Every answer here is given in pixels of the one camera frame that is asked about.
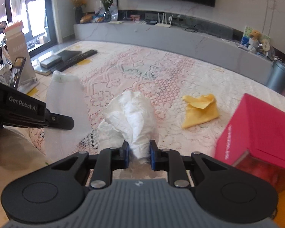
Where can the teddy bear on console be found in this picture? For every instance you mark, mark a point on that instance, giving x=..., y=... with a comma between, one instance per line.
x=254, y=41

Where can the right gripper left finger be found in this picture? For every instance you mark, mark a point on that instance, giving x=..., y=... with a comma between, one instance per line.
x=57, y=190

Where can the yellow cloth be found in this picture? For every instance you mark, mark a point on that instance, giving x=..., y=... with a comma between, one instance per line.
x=199, y=110

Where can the yellow dried flower vase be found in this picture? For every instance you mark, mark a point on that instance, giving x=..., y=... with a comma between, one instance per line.
x=78, y=4

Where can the beige water bottle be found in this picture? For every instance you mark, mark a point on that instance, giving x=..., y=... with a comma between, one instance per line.
x=17, y=47

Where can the pink Wonderlab box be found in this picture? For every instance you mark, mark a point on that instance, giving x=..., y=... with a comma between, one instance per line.
x=254, y=141

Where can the phone on stand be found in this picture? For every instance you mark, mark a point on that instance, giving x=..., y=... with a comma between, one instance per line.
x=16, y=72

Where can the black notebook stack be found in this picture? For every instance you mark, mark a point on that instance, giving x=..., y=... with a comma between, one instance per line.
x=49, y=65

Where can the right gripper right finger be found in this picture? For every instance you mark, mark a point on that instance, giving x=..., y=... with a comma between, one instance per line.
x=223, y=191

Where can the lace tablecloth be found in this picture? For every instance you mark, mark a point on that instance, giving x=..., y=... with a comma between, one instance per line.
x=161, y=76

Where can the white tissue paper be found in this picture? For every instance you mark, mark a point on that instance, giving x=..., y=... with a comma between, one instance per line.
x=129, y=117

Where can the black remote control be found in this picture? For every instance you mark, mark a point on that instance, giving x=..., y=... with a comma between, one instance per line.
x=73, y=60

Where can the green plant in vase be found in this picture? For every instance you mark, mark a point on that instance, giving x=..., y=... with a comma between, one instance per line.
x=107, y=5

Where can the blue metal trash bin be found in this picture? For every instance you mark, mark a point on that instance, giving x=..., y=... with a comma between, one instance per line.
x=276, y=79

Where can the white wifi router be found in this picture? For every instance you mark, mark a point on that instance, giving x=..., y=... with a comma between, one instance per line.
x=163, y=22

